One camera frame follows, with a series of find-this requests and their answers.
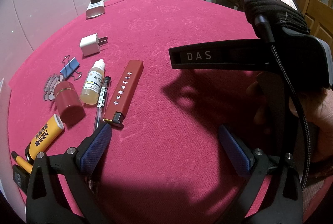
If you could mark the red cylindrical container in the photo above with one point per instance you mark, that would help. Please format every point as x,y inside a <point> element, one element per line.
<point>68,103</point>

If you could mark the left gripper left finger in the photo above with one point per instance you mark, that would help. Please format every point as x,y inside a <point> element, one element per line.
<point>45,199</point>

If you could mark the person's right hand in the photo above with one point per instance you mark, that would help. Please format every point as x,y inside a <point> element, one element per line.
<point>318,111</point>

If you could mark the clear eye drop bottle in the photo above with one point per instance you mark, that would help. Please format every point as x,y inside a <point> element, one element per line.
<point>93,83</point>

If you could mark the clear cartoon sticker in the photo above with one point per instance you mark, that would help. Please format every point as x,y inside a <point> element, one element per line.
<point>50,85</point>

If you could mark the wooden door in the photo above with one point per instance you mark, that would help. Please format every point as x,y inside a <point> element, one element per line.
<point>318,15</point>

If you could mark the red table cloth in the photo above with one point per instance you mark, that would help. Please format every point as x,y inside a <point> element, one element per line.
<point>166,165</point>

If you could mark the yellow black pen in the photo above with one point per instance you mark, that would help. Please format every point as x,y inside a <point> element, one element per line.
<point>21,162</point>

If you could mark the black charger plug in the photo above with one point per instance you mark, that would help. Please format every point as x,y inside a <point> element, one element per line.
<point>21,178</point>

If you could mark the long red lighter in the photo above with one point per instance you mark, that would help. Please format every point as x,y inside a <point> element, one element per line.
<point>122,96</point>

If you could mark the white usb charger plug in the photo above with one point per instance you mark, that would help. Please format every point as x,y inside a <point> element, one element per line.
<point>91,44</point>

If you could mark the yellow lighter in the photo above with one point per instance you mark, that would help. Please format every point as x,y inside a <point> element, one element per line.
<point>44,137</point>

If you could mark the blue binder clip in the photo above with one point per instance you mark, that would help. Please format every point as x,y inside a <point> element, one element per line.
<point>70,66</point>

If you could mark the clear black gel pen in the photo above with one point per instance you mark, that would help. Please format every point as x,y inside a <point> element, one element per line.
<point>102,101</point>

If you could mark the white shallow box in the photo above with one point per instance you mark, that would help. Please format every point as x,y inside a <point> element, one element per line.
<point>5,100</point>

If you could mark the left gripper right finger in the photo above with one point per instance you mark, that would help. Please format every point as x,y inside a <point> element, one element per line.
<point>283,201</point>

